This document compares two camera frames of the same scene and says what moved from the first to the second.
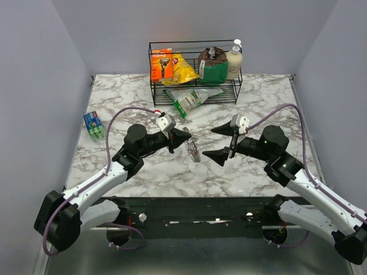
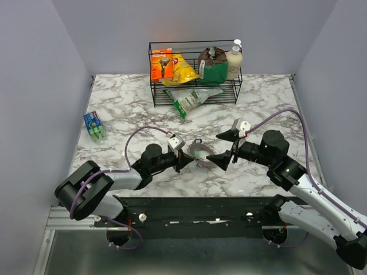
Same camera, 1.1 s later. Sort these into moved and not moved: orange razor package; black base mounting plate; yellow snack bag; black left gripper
Moved: black left gripper
Not moved: black base mounting plate; yellow snack bag; orange razor package
